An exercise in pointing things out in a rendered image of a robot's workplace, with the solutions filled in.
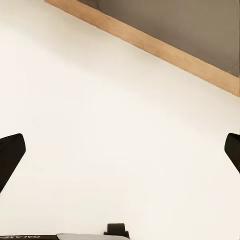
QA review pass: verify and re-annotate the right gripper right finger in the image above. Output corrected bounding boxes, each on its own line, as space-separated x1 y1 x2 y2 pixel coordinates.
224 133 240 173

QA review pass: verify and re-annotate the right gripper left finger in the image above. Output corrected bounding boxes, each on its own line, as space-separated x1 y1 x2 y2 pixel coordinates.
0 133 26 193

